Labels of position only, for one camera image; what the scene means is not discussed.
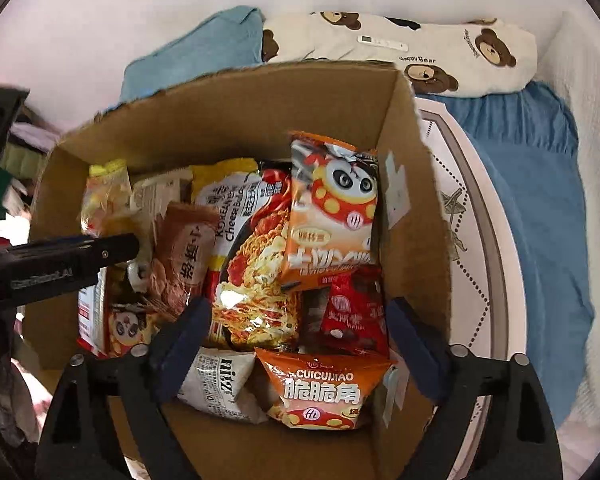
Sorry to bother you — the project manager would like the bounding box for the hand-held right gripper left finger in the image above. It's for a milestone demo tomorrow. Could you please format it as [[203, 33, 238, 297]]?
[[35, 297, 214, 480]]

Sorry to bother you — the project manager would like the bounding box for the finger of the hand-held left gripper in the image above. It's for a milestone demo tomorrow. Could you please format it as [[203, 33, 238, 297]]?
[[80, 232, 142, 269]]

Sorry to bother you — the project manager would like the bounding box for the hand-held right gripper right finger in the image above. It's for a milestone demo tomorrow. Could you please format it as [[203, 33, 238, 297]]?
[[386, 297, 565, 480]]

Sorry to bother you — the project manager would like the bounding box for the pinkish brown snack packet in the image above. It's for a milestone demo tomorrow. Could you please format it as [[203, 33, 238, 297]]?
[[149, 202, 222, 322]]

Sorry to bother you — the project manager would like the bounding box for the orange panda snack packet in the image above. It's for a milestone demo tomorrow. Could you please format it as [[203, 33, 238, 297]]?
[[279, 130, 381, 292]]

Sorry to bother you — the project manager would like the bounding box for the cardboard box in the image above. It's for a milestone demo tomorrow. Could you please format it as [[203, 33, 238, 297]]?
[[21, 60, 454, 480]]

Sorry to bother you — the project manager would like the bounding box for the white grey snack packet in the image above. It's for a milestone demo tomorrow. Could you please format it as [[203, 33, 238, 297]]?
[[176, 347, 270, 425]]

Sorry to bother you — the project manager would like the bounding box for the clear yellow snack packet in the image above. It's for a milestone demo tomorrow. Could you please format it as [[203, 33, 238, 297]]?
[[80, 158, 134, 239]]

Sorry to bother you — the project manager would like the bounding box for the red white panda packet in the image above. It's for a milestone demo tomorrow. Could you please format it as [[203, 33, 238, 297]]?
[[76, 272, 163, 359]]

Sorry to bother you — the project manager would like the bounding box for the beige snack packet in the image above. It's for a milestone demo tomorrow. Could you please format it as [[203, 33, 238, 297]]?
[[129, 169, 195, 222]]

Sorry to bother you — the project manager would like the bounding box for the dark red snack packet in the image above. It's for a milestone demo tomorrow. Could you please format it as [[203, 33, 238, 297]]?
[[320, 266, 390, 357]]

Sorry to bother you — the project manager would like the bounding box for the orange triangular snack packet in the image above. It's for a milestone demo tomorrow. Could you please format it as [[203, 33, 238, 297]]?
[[254, 347, 400, 432]]

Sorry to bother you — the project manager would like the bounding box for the yellow black noodle packet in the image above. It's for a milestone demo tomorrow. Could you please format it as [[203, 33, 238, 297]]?
[[192, 157, 303, 352]]

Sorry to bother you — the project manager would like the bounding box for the pile of clothes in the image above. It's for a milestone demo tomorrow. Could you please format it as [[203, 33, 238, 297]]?
[[0, 120, 62, 251]]

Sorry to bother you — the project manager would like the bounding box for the white patterned mat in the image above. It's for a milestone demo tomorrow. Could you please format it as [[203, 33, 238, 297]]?
[[414, 99, 527, 476]]

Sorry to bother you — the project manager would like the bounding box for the black rack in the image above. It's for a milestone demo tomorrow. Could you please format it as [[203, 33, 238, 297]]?
[[0, 86, 32, 241]]

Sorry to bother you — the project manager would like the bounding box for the blue blanket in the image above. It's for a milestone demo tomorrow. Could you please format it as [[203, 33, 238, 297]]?
[[419, 81, 597, 432]]

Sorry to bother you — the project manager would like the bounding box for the teal blanket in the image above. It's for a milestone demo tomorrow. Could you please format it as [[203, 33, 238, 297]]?
[[119, 6, 267, 107]]

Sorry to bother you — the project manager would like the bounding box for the white knitted blanket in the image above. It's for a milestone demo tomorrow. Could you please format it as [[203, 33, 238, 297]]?
[[540, 10, 600, 466]]

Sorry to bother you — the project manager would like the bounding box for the bear-print pillow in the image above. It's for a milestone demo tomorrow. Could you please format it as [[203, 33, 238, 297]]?
[[261, 10, 539, 99]]

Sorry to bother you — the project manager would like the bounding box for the white remote control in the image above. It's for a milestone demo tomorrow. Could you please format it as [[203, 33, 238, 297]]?
[[355, 34, 412, 51]]

